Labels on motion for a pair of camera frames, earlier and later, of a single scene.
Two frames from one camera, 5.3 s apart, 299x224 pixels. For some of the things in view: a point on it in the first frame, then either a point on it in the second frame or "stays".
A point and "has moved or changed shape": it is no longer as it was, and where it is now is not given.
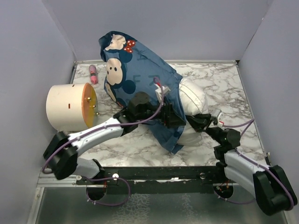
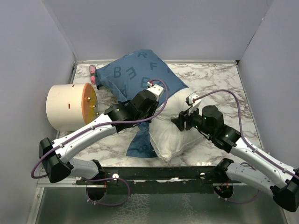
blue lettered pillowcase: (130, 68) has moved or changed shape
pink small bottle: (94, 78) stays
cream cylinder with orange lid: (71, 107) stays
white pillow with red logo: (195, 102) -> (168, 140)
